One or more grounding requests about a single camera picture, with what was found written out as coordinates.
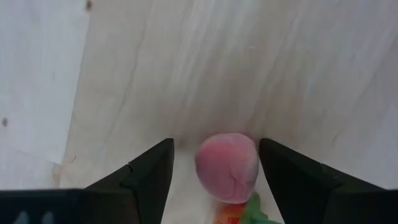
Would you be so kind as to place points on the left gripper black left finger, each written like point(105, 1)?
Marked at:
point(146, 189)

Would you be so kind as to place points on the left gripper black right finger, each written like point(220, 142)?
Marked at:
point(308, 193)

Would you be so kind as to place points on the pink toy peach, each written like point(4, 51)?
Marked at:
point(227, 168)

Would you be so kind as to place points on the red toy strawberry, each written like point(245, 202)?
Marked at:
point(230, 216)

